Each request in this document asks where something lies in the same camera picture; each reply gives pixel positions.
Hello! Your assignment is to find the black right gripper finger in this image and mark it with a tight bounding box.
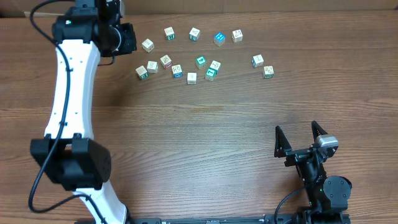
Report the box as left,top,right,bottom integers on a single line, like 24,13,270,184
274,126,292,157
311,121,328,142

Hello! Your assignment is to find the wooden block turtle drawing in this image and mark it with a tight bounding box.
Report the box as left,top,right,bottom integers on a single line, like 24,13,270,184
147,61,159,73

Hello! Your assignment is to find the wooden block red side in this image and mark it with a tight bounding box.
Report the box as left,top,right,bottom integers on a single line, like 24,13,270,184
160,55,172,69

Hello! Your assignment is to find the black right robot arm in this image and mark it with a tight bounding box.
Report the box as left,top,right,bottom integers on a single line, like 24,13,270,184
273,121,352,224

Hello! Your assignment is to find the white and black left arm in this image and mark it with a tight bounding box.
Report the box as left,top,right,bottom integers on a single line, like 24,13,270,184
30,0,137,223

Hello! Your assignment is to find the plain wooden block far left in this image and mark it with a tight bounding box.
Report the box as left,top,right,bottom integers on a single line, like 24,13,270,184
142,39,154,53

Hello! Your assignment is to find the plain wooden block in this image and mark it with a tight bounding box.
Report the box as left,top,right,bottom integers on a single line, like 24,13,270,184
187,72,197,85
142,39,154,53

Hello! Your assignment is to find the wooden block green side left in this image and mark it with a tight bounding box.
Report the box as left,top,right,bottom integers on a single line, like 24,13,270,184
136,65,149,80

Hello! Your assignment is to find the wooden block green H side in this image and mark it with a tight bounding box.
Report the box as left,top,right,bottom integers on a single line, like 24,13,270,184
164,27,175,40

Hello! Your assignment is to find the wooden block blue side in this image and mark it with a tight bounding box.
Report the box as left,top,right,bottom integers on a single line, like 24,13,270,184
251,54,264,68
172,65,183,78

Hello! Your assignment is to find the wooden block green side top row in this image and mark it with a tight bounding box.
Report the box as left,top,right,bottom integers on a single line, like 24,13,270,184
189,27,200,42

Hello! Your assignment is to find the wooden block green R side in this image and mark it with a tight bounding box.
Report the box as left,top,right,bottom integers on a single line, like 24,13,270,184
262,66,274,78

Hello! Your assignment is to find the plain wooden block centre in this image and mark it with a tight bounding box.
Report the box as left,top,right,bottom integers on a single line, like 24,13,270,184
187,72,197,85

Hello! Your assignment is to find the wooden block blue side right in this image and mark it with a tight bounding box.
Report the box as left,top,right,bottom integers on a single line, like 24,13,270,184
251,54,264,68

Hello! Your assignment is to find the green top block number seven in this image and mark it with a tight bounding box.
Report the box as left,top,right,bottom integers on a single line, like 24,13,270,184
205,68,217,82

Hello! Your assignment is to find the wooden block anchor drawing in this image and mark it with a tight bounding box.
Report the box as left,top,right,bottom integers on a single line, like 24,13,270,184
210,60,221,75

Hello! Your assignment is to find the blue top wooden block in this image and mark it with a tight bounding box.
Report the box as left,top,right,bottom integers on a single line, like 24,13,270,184
214,32,226,47

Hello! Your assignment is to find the wooden block animal drawing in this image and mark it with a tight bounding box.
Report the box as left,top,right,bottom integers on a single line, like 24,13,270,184
232,29,243,43

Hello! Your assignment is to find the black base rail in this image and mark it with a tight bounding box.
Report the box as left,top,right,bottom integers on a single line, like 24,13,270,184
74,213,351,224

